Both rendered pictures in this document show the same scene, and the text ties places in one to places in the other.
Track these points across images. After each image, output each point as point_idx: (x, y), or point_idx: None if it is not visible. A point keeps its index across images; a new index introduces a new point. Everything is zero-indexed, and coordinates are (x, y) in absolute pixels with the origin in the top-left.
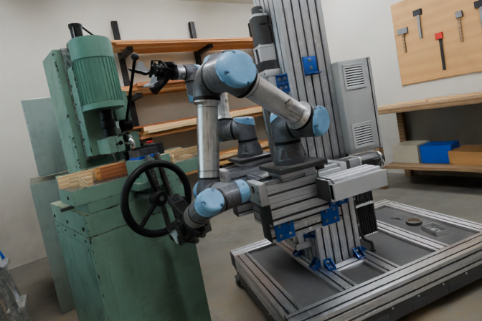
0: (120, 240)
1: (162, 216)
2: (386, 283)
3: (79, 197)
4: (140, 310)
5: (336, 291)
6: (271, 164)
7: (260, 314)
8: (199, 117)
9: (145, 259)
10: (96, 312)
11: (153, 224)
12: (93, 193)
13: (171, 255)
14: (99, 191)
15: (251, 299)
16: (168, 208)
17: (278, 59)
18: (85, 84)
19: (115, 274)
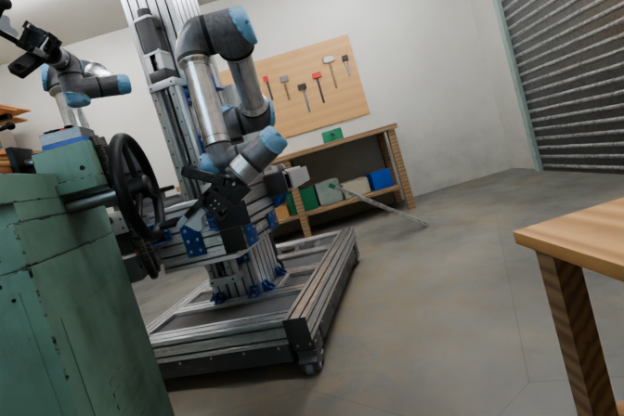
0: (66, 277)
1: (97, 247)
2: (325, 270)
3: (0, 187)
4: (113, 399)
5: (294, 294)
6: None
7: (210, 387)
8: (198, 74)
9: (98, 313)
10: None
11: (93, 258)
12: (18, 187)
13: (121, 309)
14: (23, 186)
15: (176, 390)
16: (100, 238)
17: (178, 70)
18: None
19: (74, 335)
